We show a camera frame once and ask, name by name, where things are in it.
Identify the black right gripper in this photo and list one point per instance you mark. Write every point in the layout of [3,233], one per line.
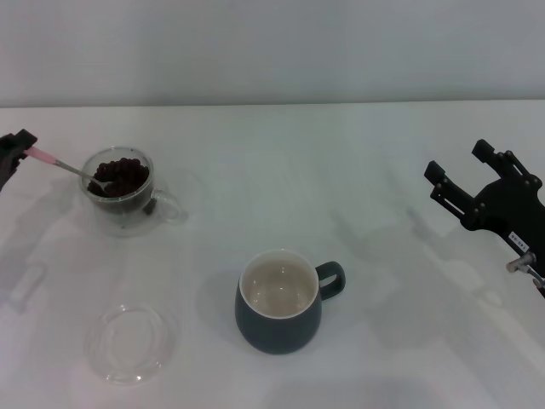
[511,209]

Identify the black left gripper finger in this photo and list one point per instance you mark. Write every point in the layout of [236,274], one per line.
[19,139]
[7,166]

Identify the dark green ceramic mug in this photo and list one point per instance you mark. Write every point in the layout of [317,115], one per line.
[272,332]

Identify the dark coffee beans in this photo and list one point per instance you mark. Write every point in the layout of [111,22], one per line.
[123,174]

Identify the clear glass saucer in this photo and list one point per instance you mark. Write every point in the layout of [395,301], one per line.
[127,370]

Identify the clear double-wall glass cup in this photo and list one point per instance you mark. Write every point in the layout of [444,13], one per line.
[168,204]

